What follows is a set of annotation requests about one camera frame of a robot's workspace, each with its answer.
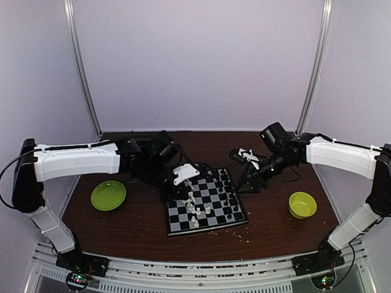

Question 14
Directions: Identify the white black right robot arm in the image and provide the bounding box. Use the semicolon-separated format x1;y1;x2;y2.
229;122;390;270

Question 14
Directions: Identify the aluminium front rail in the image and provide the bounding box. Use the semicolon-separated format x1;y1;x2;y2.
24;239;376;293

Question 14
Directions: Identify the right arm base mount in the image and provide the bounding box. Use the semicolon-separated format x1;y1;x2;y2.
292;253;345;291

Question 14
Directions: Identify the black white chessboard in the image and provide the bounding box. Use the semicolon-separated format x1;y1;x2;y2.
166;167;249;237

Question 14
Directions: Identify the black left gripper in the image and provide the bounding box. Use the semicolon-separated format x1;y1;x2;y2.
142;159;189;204

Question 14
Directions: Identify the green plate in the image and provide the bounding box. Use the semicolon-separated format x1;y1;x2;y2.
90;181;127;211

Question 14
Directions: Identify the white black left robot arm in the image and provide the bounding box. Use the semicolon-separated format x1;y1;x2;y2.
1;131;206;271

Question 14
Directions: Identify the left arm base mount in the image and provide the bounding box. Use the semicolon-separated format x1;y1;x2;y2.
56;254;109;292

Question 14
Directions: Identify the aluminium frame post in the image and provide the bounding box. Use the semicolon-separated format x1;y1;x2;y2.
64;0;102;137
296;0;335;134

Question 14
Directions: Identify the left aluminium frame post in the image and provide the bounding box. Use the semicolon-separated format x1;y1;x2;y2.
64;0;102;137

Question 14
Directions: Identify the yellow-green bowl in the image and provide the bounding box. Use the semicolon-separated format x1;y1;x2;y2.
288;192;317;220

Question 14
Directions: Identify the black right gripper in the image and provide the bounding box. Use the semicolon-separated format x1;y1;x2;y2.
234;148;294;194

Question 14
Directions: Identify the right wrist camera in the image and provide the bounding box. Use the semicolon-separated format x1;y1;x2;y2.
228;148;260;170

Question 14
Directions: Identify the right aluminium frame post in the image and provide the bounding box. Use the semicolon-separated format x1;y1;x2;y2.
296;0;335;134

